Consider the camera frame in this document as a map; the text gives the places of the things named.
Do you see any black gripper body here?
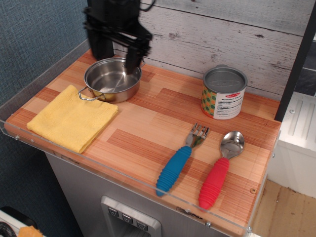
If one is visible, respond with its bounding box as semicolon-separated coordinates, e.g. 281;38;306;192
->
83;0;153;48

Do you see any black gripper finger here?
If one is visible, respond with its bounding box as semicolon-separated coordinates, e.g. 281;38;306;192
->
125;46;150;75
87;30;114;61

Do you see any toy food can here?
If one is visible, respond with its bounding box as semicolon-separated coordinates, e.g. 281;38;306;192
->
201;65;248;120

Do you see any small steel pot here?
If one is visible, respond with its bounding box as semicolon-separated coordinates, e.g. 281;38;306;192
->
78;57;145;103

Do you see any yellow folded cloth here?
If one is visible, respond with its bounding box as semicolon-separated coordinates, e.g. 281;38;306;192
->
27;85;119;154

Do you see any clear acrylic table guard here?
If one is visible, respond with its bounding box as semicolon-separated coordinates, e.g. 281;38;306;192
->
0;41;280;237

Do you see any grey toy fridge cabinet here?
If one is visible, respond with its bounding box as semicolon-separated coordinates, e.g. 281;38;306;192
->
46;154;225;237

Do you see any silver dispenser button panel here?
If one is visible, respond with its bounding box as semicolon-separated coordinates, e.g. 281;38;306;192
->
101;196;162;237

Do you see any white plastic unit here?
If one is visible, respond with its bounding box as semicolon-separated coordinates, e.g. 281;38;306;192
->
267;92;316;198

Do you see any white black device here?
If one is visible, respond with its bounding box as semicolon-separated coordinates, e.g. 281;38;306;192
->
0;206;38;235

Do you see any orange yellow object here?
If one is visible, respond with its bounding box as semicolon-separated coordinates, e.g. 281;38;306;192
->
18;226;43;237

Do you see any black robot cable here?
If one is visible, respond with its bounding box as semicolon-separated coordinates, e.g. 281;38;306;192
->
139;0;158;12

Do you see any blue handled fork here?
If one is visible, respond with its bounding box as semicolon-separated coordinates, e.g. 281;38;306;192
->
156;123;210;197

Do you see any red handled spoon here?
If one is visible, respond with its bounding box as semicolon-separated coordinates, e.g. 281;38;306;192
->
198;131;244;210

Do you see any dark right frame post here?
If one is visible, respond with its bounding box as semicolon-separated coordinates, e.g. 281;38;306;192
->
275;3;316;122

